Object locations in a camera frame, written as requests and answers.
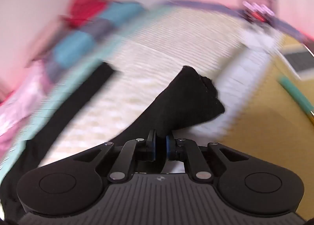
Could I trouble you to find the teal and cream bedsheet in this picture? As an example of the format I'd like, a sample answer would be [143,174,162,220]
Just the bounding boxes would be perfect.
[37,7,282,174]

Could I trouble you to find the teal stick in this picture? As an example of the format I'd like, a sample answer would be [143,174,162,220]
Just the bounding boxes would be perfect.
[277,74,314,125]

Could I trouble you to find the dark grey floor mat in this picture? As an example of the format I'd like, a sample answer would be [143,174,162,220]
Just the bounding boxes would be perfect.
[285,51,314,73]

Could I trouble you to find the pink printed blanket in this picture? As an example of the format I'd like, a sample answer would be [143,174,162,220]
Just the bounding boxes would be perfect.
[0,63,49,157]

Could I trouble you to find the black pants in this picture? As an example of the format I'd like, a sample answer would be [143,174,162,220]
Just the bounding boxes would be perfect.
[0,62,225,220]

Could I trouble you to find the teal bed sheet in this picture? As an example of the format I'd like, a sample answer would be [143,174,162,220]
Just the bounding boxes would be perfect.
[0,4,172,184]

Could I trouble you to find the red cloth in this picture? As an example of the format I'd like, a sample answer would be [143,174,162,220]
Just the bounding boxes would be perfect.
[61,0,108,29]

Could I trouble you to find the blue and grey cloth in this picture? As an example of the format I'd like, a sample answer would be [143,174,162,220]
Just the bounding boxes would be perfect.
[48,2,145,71]

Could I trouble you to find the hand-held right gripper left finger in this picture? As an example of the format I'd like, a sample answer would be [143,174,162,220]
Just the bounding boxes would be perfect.
[74,130,157,183]

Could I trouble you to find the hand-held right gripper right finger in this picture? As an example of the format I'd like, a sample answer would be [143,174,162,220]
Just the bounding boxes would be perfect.
[166,135,249,182]

